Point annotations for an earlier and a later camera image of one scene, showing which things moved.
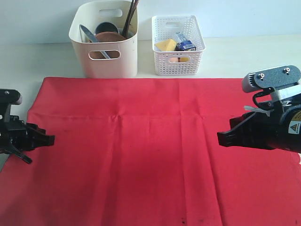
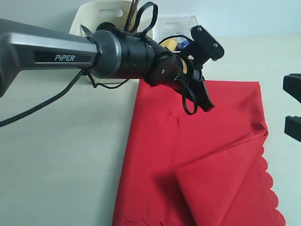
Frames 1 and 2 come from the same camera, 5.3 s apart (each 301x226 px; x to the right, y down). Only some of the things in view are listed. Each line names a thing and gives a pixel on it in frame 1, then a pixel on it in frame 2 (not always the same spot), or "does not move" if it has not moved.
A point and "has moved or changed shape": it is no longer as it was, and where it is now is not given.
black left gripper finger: (44, 140) → (201, 94)
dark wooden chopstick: (130, 18) does not move
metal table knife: (93, 39) does not move
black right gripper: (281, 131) → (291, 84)
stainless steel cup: (106, 27) does not move
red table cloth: (145, 151) has moved or changed shape
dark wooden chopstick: (125, 25) does not move
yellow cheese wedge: (166, 45) does not move
